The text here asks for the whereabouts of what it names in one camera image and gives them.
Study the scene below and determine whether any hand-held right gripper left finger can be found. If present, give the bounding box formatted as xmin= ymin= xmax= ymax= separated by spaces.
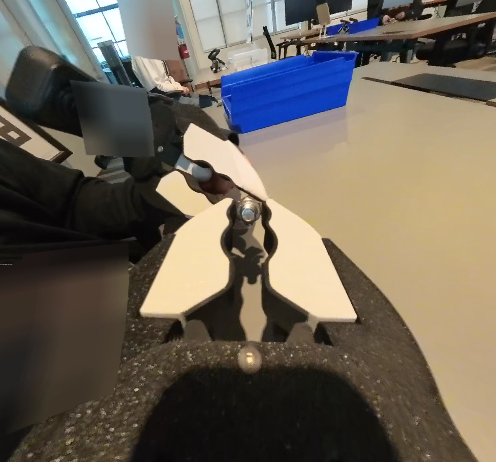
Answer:
xmin=139 ymin=198 xmax=236 ymax=320

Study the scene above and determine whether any silver metal bolt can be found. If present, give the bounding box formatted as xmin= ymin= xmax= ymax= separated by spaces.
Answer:
xmin=232 ymin=197 xmax=265 ymax=225

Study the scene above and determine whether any long wooden table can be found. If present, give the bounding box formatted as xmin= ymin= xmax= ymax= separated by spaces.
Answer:
xmin=280 ymin=12 xmax=496 ymax=64

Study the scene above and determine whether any white tablet stand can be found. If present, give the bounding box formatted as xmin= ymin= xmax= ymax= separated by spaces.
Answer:
xmin=315 ymin=3 xmax=331 ymax=41

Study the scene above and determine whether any small blue plastic bin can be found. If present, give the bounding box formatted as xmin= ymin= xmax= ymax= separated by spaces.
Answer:
xmin=327 ymin=17 xmax=381 ymax=37

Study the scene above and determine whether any clear plastic storage box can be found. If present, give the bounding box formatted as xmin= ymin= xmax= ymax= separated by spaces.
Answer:
xmin=227 ymin=47 xmax=269 ymax=70

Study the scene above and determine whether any red fire extinguisher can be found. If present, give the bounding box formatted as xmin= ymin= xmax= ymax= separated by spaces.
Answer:
xmin=175 ymin=16 xmax=191 ymax=60

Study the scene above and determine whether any person's left forearm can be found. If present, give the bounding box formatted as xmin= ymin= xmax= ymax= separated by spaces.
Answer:
xmin=0 ymin=140 xmax=190 ymax=267

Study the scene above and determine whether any black table mat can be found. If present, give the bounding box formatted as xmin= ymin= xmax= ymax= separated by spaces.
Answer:
xmin=391 ymin=73 xmax=496 ymax=102

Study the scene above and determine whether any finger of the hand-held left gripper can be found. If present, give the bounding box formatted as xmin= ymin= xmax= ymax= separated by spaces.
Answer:
xmin=174 ymin=122 xmax=269 ymax=201
xmin=155 ymin=171 xmax=233 ymax=219

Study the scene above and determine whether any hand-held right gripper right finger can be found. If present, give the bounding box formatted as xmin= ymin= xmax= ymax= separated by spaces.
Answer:
xmin=262 ymin=197 xmax=358 ymax=323

